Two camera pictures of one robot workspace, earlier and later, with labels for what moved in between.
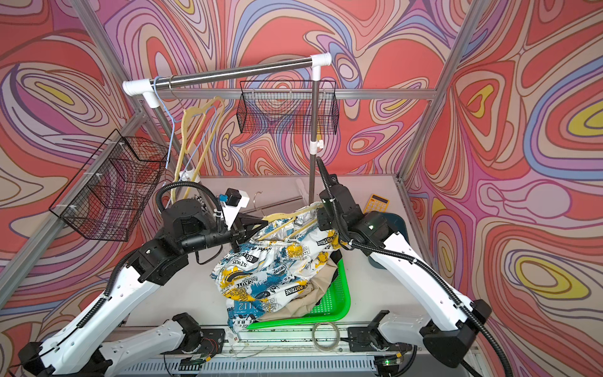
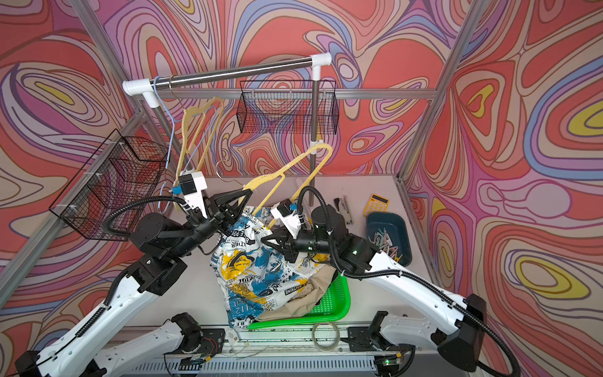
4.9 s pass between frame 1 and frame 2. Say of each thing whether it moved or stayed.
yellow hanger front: moved
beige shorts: stayed
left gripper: moved
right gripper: moved
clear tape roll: stayed
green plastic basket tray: stayed
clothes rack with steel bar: stayed
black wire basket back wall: stayed
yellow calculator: stayed
